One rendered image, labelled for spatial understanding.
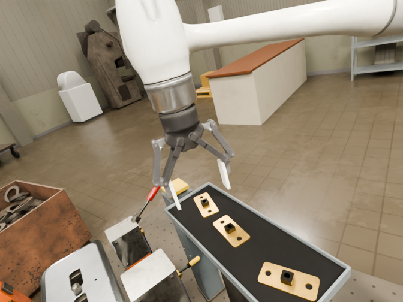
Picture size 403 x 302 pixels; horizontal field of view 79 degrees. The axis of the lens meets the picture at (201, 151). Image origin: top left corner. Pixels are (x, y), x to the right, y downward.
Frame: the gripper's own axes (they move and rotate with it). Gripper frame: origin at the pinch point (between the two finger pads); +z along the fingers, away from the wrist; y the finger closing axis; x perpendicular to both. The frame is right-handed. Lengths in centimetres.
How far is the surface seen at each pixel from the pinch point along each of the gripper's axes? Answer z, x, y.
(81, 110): 82, -717, 155
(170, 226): 50, -55, 12
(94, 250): 20.2, -21.4, 35.0
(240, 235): 3.9, 13.1, -2.8
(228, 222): 3.9, 8.6, -2.2
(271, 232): 4.2, 15.3, -8.0
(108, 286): 20.2, -5.2, 30.0
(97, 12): -169, -928, 16
